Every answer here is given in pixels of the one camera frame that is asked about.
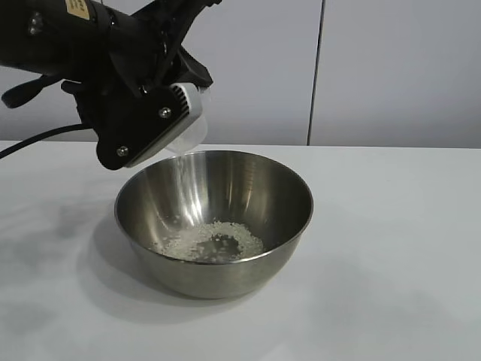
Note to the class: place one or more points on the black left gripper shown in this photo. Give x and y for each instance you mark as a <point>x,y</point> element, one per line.
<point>127,49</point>

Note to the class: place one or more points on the clear plastic measuring cup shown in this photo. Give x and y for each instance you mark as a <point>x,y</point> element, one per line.
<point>191,141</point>

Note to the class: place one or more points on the white uncooked rice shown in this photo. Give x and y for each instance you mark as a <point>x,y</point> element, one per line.
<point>248,237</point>

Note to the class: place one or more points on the stainless steel mixing bowl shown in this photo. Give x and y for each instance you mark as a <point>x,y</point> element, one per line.
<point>263,270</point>

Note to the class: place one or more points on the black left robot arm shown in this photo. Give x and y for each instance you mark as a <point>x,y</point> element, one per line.
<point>56,37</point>

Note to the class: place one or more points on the grey wrist camera black mount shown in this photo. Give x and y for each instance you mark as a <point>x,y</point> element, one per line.
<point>150,128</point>

